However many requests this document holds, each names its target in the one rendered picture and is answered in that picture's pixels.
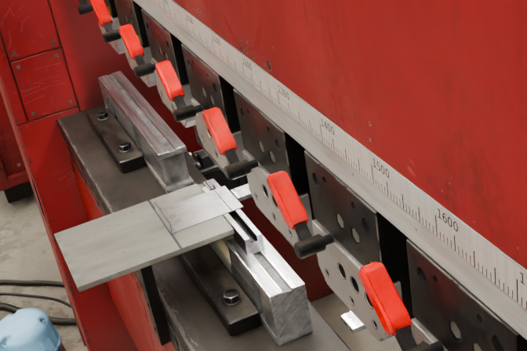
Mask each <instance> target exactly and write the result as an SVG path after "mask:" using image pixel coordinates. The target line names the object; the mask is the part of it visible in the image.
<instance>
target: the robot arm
mask: <svg viewBox="0 0 527 351"><path fill-rule="evenodd" d="M0 351H66V349H65V348H64V345H63V343H62V342H61V337H60V334H59V332H58V330H57V329H55V327H54V326H53V324H52V322H51V320H50V319H49V317H48V315H47V314H46V313H45V312H44V311H42V310H40V309H36V308H24V309H18V310H17V311H16V312H15V313H14V314H9V315H7V316H6V317H4V318H3V319H2V320H1V321H0Z"/></svg>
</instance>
